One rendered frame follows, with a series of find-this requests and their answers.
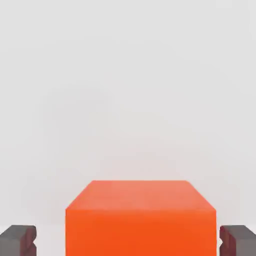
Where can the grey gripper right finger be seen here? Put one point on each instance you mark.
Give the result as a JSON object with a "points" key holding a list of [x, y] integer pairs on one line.
{"points": [[241, 242]]}

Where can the small orange cube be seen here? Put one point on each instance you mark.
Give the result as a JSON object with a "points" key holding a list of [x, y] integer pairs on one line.
{"points": [[140, 226]]}

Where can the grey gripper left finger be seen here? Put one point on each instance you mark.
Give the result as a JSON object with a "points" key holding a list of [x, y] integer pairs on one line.
{"points": [[14, 242]]}

